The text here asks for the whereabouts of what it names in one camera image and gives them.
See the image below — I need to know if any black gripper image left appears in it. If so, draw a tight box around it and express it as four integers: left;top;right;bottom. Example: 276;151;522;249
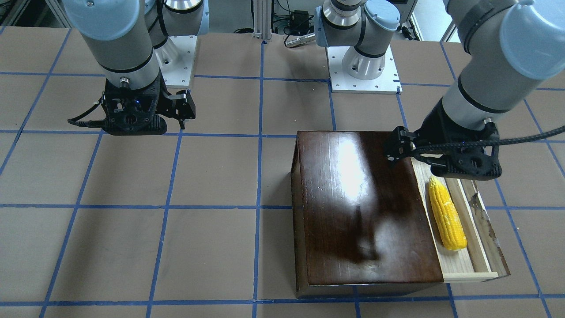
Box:
160;89;196;129

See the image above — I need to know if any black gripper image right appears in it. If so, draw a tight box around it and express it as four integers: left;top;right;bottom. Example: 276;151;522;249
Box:
383;125;426;167

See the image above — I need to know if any yellow corn cob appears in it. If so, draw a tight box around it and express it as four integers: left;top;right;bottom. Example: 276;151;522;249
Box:
428;175;467;251

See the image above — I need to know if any light wooden drawer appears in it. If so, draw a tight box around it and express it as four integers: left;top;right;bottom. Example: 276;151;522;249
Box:
411;159;511;283

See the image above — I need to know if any dark wooden drawer cabinet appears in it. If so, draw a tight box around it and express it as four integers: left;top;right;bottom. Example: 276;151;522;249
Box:
290;131;444;298

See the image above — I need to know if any silver metal cylinder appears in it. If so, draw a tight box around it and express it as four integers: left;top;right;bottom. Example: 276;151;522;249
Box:
284;33;316;49

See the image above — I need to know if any black power adapter box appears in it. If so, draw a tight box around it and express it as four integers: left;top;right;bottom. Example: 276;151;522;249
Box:
289;10;309;28

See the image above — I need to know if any black braided cable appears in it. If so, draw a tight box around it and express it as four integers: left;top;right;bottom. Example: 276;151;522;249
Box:
411;126;565;159

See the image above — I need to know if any black camera mount image left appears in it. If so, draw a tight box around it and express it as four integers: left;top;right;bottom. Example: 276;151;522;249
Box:
102;74;167;136

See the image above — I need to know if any black camera mount image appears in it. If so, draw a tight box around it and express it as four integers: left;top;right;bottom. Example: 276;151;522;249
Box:
102;74;167;136
414;99;502;181

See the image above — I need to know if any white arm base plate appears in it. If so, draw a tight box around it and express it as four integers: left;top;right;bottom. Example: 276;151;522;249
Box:
155;35;198;89
326;46;403;94

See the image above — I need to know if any black cable image left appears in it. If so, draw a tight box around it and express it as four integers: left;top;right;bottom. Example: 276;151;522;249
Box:
68;101;106;129

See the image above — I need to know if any black camera mount image right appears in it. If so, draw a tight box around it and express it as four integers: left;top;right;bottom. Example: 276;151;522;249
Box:
414;99;502;181

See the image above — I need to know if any aluminium frame post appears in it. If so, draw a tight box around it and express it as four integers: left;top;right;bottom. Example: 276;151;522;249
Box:
252;0;273;42

